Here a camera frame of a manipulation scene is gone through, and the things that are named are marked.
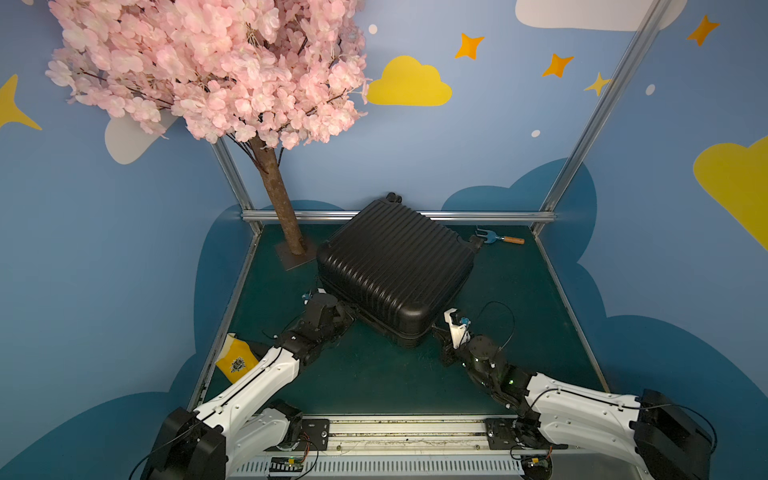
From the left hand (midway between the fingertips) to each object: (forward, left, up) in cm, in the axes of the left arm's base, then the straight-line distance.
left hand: (359, 305), depth 84 cm
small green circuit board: (-36, +16, -16) cm, 43 cm away
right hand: (-5, -23, -2) cm, 23 cm away
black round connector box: (-35, -47, -17) cm, 61 cm away
